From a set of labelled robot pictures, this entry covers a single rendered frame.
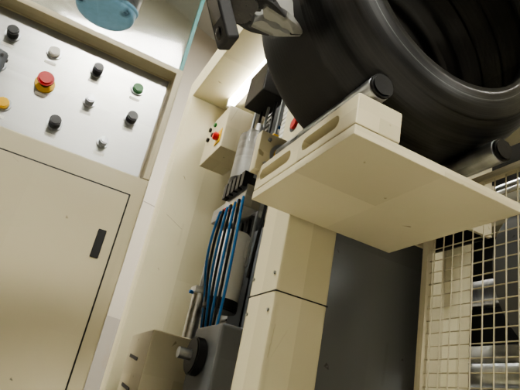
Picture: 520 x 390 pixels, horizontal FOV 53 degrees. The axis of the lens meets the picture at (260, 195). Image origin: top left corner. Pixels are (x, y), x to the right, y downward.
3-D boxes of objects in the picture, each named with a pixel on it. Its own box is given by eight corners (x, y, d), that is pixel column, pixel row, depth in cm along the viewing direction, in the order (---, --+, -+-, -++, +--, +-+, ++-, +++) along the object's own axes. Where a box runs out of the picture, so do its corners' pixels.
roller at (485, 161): (372, 206, 123) (374, 189, 125) (388, 213, 124) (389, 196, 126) (495, 154, 93) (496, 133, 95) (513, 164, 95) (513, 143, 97)
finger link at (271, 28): (305, 15, 99) (262, -9, 95) (300, 39, 96) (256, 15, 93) (296, 24, 101) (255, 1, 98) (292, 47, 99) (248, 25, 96)
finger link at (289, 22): (314, 5, 96) (271, -19, 93) (309, 29, 94) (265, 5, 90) (305, 15, 99) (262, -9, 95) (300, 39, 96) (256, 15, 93)
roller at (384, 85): (269, 163, 113) (274, 145, 115) (287, 171, 115) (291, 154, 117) (371, 89, 84) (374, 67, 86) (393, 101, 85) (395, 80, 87)
